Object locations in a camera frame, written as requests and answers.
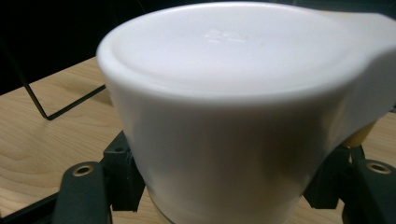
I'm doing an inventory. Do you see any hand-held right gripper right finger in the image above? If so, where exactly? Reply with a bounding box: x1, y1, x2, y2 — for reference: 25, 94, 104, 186
303, 145, 357, 209

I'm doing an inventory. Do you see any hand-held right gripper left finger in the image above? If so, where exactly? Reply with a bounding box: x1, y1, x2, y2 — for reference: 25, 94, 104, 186
102, 130, 147, 213

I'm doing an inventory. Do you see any white cup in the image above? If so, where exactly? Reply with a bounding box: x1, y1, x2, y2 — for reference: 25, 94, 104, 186
95, 1, 396, 224

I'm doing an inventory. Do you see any black shelf with wire legs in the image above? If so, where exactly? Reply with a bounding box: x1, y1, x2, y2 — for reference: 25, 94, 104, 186
0, 31, 107, 121

